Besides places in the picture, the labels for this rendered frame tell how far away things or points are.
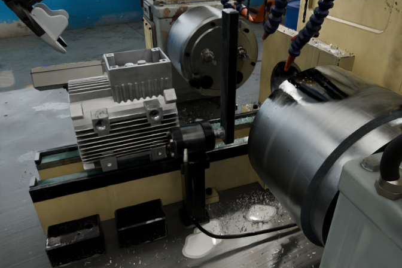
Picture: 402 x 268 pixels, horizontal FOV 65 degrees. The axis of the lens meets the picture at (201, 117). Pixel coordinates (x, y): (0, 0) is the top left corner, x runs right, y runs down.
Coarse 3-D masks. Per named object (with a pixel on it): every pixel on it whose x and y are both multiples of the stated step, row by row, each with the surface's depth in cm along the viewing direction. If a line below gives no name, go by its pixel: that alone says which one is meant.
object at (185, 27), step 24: (192, 24) 90; (216, 24) 88; (168, 48) 103; (192, 48) 89; (216, 48) 91; (240, 48) 91; (192, 72) 93; (216, 72) 95; (240, 72) 97; (216, 96) 100
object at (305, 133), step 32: (288, 96) 49; (320, 96) 45; (352, 96) 43; (384, 96) 42; (256, 128) 52; (288, 128) 46; (320, 128) 42; (352, 128) 39; (384, 128) 38; (256, 160) 53; (288, 160) 44; (320, 160) 39; (288, 192) 44; (320, 192) 40; (320, 224) 41
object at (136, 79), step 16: (112, 64) 66; (128, 64) 63; (144, 64) 60; (160, 64) 61; (112, 80) 59; (128, 80) 60; (144, 80) 61; (160, 80) 62; (128, 96) 62; (144, 96) 63
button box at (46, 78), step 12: (96, 60) 82; (36, 72) 78; (48, 72) 79; (60, 72) 79; (72, 72) 80; (84, 72) 81; (96, 72) 82; (36, 84) 78; (48, 84) 79; (60, 84) 80
